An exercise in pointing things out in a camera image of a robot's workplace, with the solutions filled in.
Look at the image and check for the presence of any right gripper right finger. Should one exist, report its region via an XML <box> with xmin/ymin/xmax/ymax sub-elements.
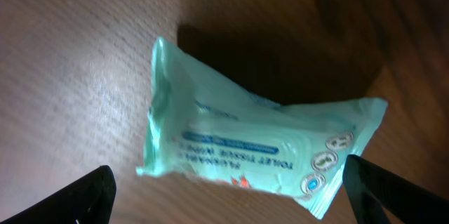
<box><xmin>343</xmin><ymin>154</ymin><xmax>448</xmax><ymax>224</ymax></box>

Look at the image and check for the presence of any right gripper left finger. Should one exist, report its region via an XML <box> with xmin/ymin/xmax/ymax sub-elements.
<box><xmin>2</xmin><ymin>165</ymin><xmax>116</xmax><ymax>224</ymax></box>

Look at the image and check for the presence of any green wet wipes packet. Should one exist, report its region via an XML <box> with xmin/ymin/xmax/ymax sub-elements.
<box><xmin>136</xmin><ymin>38</ymin><xmax>388</xmax><ymax>219</ymax></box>

